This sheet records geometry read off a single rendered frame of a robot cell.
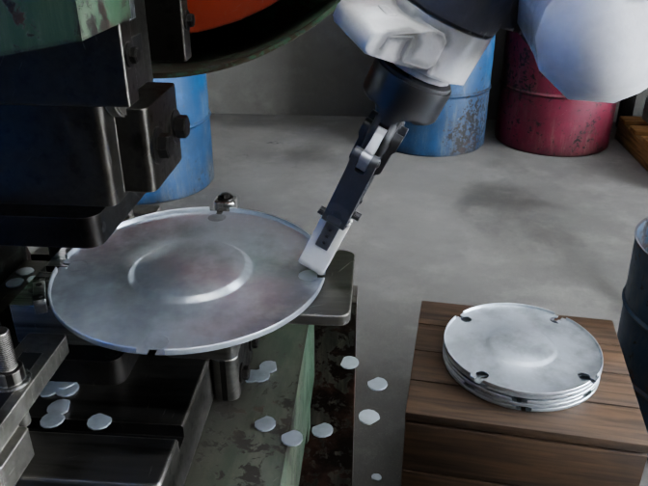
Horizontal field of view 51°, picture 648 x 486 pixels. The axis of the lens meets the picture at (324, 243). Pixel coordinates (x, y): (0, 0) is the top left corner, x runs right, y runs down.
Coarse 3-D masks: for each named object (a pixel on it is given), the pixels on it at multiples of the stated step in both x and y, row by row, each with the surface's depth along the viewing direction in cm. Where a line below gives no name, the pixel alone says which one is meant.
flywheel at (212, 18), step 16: (192, 0) 92; (208, 0) 92; (224, 0) 92; (240, 0) 92; (256, 0) 92; (272, 0) 92; (208, 16) 93; (224, 16) 93; (240, 16) 93; (192, 32) 94
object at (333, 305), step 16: (336, 256) 77; (352, 256) 77; (336, 272) 74; (352, 272) 74; (336, 288) 71; (352, 288) 71; (320, 304) 68; (336, 304) 68; (304, 320) 66; (320, 320) 66; (336, 320) 66; (208, 352) 72; (224, 352) 71; (240, 352) 74; (224, 368) 72; (240, 368) 74; (224, 384) 73; (240, 384) 75; (224, 400) 74
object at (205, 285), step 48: (144, 240) 79; (192, 240) 78; (240, 240) 79; (288, 240) 79; (48, 288) 69; (96, 288) 70; (144, 288) 69; (192, 288) 69; (240, 288) 70; (288, 288) 70; (96, 336) 63; (144, 336) 63; (192, 336) 63; (240, 336) 63
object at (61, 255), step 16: (64, 256) 77; (48, 272) 74; (32, 288) 70; (16, 304) 68; (32, 304) 68; (48, 304) 68; (16, 320) 69; (32, 320) 68; (48, 320) 68; (16, 336) 69
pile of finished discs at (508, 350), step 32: (480, 320) 136; (512, 320) 136; (544, 320) 136; (448, 352) 126; (480, 352) 127; (512, 352) 126; (544, 352) 126; (576, 352) 127; (480, 384) 121; (512, 384) 119; (544, 384) 119; (576, 384) 119
